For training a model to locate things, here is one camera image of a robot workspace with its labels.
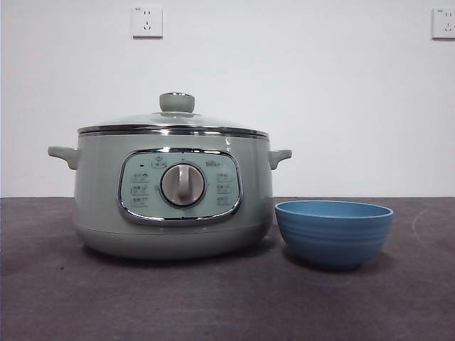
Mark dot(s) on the white wall socket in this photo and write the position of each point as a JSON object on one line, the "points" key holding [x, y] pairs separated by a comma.
{"points": [[444, 23], [147, 22]]}

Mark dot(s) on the glass lid with green knob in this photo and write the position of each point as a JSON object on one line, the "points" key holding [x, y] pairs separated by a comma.
{"points": [[177, 120]]}

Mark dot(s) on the pale green electric steamer pot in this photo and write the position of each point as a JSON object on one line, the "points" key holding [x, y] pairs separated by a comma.
{"points": [[99, 199]]}

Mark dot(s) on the blue ribbed bowl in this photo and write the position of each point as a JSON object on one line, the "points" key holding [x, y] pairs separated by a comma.
{"points": [[334, 238]]}

